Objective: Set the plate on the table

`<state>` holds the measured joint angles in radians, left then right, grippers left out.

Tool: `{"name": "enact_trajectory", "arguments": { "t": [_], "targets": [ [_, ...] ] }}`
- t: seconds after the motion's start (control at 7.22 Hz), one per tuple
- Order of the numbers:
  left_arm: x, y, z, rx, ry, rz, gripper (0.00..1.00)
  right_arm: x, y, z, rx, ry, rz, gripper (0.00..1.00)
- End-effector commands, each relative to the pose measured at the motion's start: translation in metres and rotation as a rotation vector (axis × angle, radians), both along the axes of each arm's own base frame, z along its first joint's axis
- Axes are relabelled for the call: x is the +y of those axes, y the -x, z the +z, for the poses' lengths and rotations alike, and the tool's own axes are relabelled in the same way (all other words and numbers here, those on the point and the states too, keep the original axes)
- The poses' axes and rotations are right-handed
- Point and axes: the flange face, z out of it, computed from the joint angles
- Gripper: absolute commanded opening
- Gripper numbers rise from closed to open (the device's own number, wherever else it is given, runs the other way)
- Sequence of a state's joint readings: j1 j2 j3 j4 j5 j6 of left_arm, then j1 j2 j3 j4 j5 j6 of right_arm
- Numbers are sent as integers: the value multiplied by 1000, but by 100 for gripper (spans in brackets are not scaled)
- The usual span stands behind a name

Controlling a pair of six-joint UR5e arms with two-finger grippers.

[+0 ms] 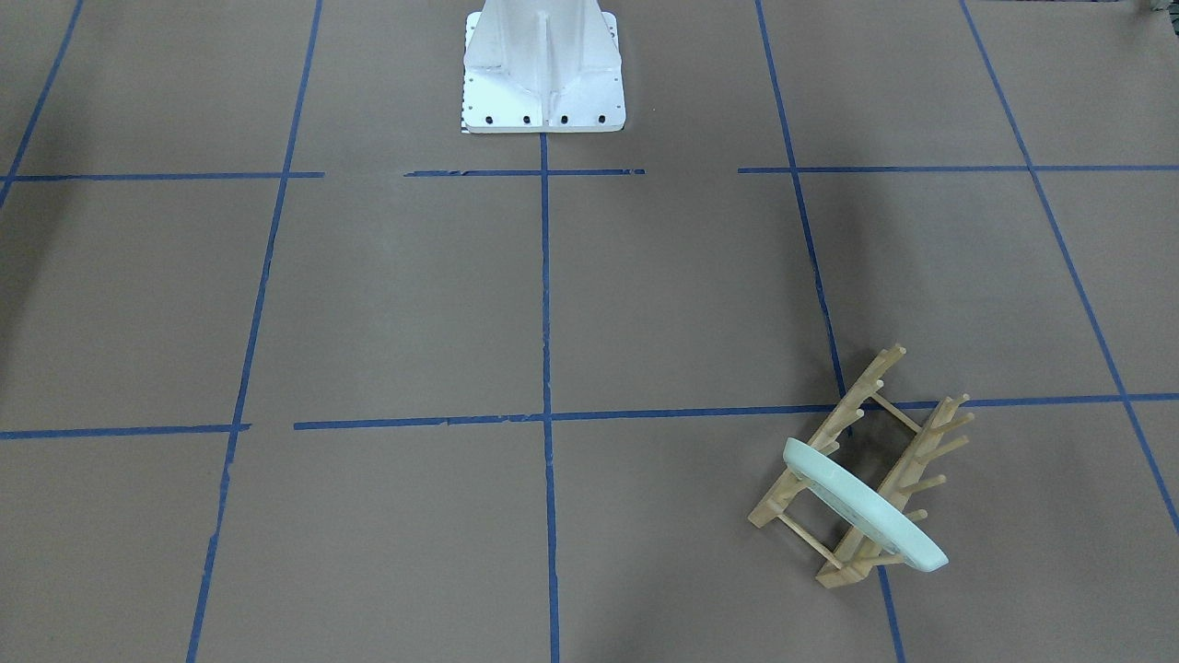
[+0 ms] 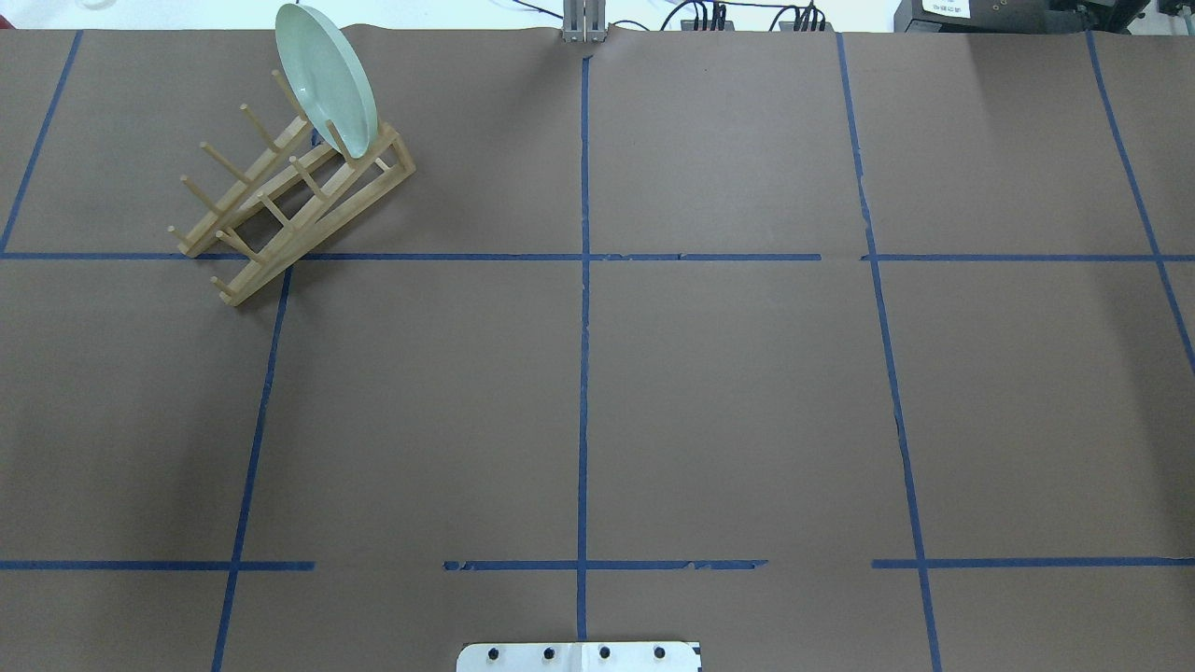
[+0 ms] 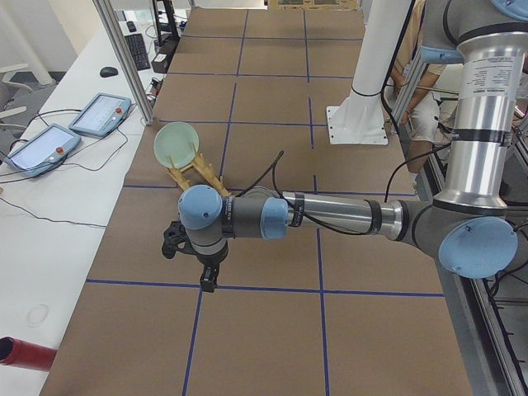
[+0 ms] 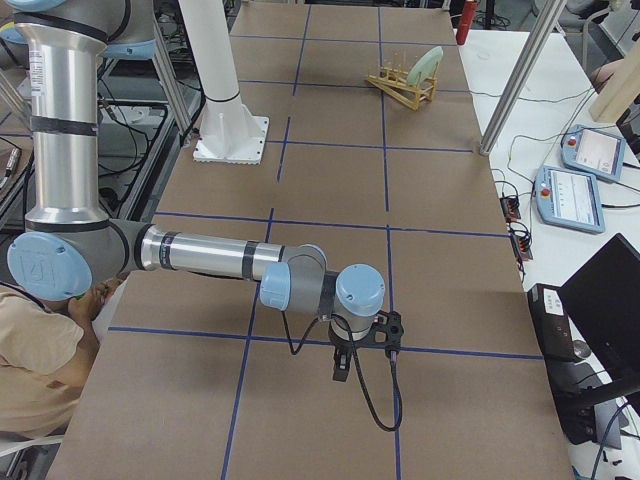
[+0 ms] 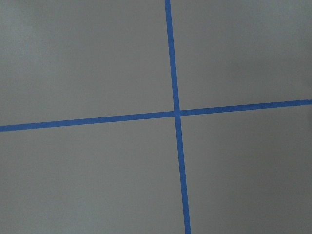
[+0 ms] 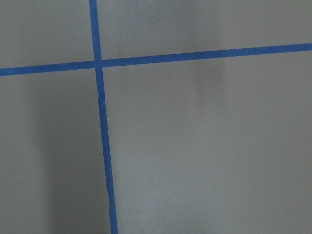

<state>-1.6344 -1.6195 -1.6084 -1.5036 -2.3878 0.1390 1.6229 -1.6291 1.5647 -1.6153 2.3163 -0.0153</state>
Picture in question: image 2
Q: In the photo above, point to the pale green ceramic plate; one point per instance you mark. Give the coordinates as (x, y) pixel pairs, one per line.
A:
(327, 78)

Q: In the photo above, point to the wooden plate drying rack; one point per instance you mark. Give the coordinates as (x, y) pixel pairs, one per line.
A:
(299, 192)

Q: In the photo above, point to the black device with label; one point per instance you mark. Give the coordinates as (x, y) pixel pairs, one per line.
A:
(1015, 17)

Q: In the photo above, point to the grey aluminium frame post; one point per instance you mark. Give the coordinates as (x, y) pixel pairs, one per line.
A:
(584, 21)

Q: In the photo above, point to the black cable connector left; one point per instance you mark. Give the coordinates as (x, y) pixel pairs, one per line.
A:
(708, 17)

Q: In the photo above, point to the black cable connector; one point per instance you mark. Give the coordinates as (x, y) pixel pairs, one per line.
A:
(708, 17)
(807, 18)

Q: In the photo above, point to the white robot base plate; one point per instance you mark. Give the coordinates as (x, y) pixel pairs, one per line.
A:
(581, 656)

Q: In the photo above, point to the black cable connector right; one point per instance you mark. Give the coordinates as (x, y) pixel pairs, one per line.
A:
(807, 18)

